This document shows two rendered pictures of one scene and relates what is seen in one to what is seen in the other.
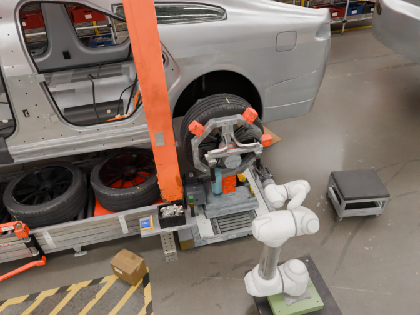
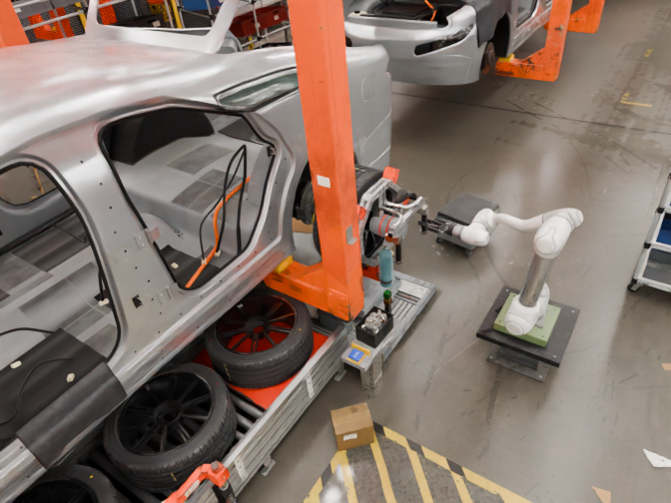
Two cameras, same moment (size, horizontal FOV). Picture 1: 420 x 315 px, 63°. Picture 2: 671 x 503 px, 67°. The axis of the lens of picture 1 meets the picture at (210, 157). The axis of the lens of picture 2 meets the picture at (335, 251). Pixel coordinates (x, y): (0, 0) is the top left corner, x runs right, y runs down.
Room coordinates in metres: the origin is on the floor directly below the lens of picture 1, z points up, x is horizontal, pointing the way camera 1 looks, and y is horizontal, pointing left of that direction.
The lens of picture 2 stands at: (0.36, 1.82, 2.71)
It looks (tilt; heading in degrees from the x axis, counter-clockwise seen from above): 38 degrees down; 318
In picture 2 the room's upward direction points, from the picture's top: 6 degrees counter-clockwise
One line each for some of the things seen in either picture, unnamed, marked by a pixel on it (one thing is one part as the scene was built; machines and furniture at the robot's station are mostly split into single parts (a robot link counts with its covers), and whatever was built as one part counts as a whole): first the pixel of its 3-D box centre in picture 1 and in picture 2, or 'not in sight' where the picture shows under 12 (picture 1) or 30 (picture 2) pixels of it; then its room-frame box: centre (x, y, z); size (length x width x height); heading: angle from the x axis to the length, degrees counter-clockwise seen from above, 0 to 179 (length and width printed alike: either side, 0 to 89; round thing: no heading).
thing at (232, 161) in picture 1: (229, 153); (388, 227); (2.03, -0.15, 0.85); 0.21 x 0.14 x 0.14; 10
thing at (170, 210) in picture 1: (172, 214); (374, 326); (1.76, 0.32, 0.51); 0.20 x 0.14 x 0.13; 97
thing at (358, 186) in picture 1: (355, 195); (466, 224); (2.14, -1.30, 0.17); 0.43 x 0.36 x 0.34; 90
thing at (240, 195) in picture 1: (224, 183); (360, 277); (2.27, -0.11, 0.32); 0.40 x 0.30 x 0.28; 100
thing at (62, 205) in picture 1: (47, 194); (172, 422); (2.22, 1.46, 0.39); 0.66 x 0.66 x 0.24
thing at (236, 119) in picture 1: (227, 147); (378, 224); (2.10, -0.14, 0.85); 0.54 x 0.07 x 0.54; 100
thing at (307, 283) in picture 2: not in sight; (300, 270); (2.31, 0.39, 0.69); 0.52 x 0.17 x 0.35; 10
